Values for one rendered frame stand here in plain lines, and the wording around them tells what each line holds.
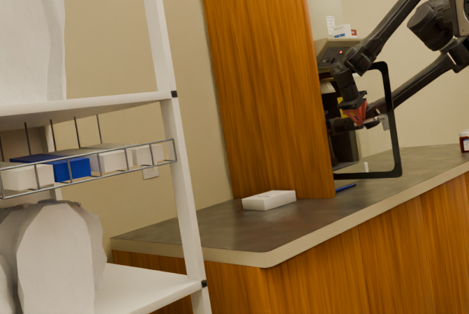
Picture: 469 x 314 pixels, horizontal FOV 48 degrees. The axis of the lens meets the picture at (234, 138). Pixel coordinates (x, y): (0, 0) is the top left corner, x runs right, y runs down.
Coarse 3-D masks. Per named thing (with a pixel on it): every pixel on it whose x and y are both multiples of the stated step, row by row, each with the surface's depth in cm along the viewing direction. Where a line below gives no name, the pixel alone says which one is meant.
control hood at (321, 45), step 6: (318, 42) 190; (324, 42) 189; (330, 42) 190; (336, 42) 193; (342, 42) 196; (348, 42) 199; (354, 42) 202; (318, 48) 191; (324, 48) 190; (318, 54) 192; (318, 60) 194; (324, 66) 200; (330, 66) 203
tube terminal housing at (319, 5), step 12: (312, 0) 203; (324, 0) 209; (336, 0) 216; (312, 12) 203; (324, 12) 208; (336, 12) 215; (312, 24) 202; (324, 24) 208; (336, 24) 214; (324, 36) 207; (324, 72) 205; (336, 180) 205; (348, 180) 211
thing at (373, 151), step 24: (384, 72) 176; (336, 96) 189; (384, 96) 177; (336, 120) 190; (384, 120) 178; (336, 144) 192; (360, 144) 185; (384, 144) 179; (336, 168) 193; (360, 168) 187; (384, 168) 180
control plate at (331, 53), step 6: (330, 48) 193; (336, 48) 196; (342, 48) 199; (348, 48) 202; (324, 54) 193; (330, 54) 196; (336, 54) 200; (342, 54) 203; (330, 60) 199; (318, 66) 197
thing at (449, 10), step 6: (450, 0) 130; (444, 6) 136; (450, 6) 131; (438, 12) 137; (444, 12) 133; (450, 12) 131; (438, 18) 136; (444, 18) 134; (450, 18) 132; (456, 18) 129; (438, 24) 137; (444, 24) 136; (450, 24) 133; (456, 24) 130; (444, 30) 138; (450, 30) 137; (456, 30) 130; (456, 36) 131; (462, 36) 130
